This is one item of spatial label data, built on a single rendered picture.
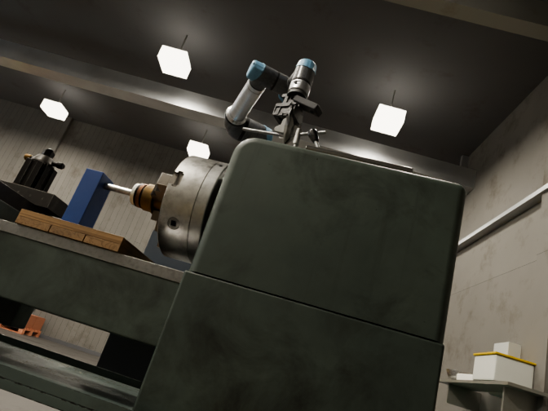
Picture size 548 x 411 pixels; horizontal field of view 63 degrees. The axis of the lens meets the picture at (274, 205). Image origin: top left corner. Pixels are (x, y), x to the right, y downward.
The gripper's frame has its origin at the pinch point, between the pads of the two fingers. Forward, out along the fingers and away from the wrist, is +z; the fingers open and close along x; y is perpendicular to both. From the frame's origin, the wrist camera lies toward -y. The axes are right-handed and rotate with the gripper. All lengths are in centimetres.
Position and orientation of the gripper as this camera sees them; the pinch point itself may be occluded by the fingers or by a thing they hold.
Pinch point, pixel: (288, 139)
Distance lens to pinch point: 150.1
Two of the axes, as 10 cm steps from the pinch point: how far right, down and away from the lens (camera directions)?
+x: -4.2, -5.1, -7.5
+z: -2.8, 8.6, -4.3
